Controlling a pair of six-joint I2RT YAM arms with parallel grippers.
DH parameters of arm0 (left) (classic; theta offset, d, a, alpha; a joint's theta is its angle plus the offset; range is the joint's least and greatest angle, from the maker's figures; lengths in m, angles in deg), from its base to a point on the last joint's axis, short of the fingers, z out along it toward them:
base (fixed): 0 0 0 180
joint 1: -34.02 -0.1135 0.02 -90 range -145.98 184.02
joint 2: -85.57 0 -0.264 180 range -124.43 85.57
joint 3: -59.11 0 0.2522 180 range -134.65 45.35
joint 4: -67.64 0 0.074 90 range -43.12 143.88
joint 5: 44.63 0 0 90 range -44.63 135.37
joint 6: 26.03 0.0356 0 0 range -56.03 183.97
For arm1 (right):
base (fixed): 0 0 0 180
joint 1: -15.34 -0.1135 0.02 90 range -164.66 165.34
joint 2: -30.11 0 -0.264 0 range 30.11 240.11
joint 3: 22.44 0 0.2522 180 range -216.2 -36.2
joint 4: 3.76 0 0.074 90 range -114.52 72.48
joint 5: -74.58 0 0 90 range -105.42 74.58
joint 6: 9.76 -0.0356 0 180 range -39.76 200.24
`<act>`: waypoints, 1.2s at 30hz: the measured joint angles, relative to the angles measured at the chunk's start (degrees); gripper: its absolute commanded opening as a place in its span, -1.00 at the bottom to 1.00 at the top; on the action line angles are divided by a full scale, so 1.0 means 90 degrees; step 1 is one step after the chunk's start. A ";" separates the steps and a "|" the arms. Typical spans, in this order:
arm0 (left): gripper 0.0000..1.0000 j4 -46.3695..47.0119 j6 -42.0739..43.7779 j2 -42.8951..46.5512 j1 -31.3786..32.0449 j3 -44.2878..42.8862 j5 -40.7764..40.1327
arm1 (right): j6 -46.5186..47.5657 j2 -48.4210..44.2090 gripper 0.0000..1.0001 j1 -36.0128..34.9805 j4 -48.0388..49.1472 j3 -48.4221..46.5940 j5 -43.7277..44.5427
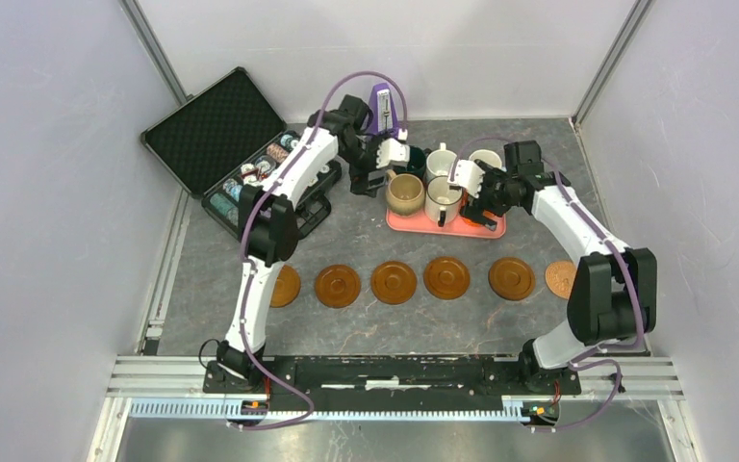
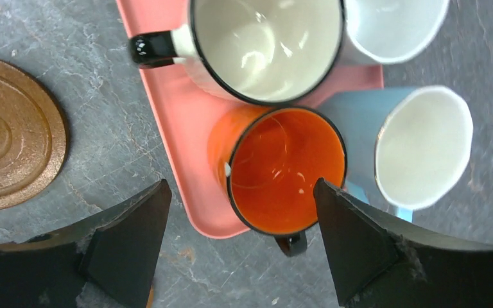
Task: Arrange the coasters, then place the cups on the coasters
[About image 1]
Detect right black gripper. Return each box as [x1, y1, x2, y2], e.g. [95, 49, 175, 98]
[458, 161, 516, 231]

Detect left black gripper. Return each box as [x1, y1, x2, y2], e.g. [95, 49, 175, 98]
[337, 132, 390, 197]

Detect beige ceramic mug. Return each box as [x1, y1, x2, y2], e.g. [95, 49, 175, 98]
[385, 169, 425, 217]

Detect orange mug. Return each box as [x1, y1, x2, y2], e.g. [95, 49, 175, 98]
[459, 196, 497, 231]

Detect pink tray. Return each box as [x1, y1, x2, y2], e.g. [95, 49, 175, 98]
[386, 211, 507, 240]

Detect wooden coaster five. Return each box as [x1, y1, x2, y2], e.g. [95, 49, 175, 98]
[488, 257, 536, 301]

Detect woven rattan coaster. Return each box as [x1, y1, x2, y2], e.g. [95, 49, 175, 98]
[545, 260, 576, 299]

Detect wooden coaster four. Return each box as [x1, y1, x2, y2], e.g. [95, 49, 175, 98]
[423, 256, 471, 300]

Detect wooden coaster two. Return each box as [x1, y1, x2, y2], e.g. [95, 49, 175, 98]
[370, 261, 418, 305]

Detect wooden coaster three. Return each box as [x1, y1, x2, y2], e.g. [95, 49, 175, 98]
[314, 265, 361, 309]

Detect wooden coaster one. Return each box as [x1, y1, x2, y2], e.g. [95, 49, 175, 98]
[269, 265, 301, 308]

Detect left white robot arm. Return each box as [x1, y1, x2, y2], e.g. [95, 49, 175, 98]
[204, 95, 409, 393]

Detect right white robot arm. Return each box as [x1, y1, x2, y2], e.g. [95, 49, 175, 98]
[449, 141, 657, 393]

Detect light blue mug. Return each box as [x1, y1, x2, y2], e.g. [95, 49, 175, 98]
[469, 149, 503, 169]

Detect purple metronome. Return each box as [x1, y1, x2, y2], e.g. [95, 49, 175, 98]
[366, 83, 399, 137]

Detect dark green mug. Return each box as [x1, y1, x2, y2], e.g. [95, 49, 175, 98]
[406, 145, 428, 180]

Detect white mug black rim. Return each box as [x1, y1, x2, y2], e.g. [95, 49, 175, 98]
[424, 175, 464, 228]

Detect black poker chip case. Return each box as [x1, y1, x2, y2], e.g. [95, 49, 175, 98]
[140, 66, 344, 244]

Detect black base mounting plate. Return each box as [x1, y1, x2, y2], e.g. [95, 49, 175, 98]
[203, 354, 582, 413]

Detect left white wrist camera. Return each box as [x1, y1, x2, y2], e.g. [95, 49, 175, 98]
[375, 138, 410, 169]

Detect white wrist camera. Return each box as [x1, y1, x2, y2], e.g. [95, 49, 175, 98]
[375, 138, 410, 169]
[447, 160, 485, 198]

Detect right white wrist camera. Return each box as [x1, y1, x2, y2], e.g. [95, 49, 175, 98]
[447, 160, 485, 198]

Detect aluminium frame rail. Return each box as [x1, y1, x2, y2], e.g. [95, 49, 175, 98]
[108, 356, 684, 423]

